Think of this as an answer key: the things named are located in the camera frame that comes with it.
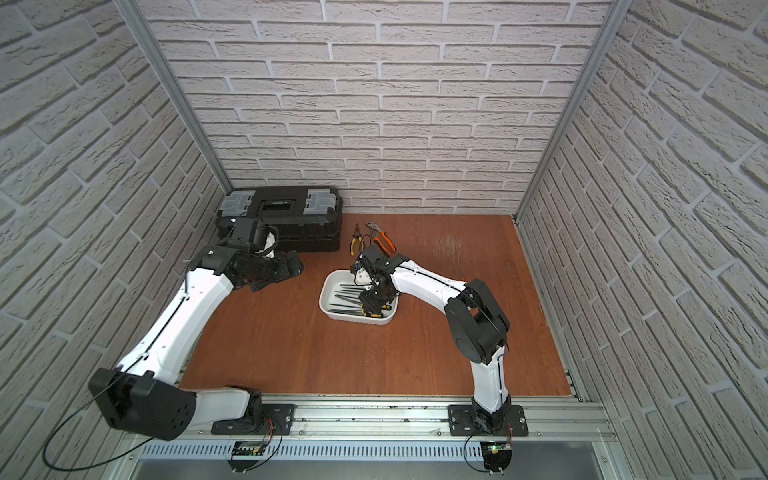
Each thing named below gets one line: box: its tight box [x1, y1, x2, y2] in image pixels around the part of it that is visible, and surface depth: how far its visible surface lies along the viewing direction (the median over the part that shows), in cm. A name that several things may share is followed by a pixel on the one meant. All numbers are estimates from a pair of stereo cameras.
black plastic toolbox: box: [216, 186, 344, 253], surface depth 100 cm
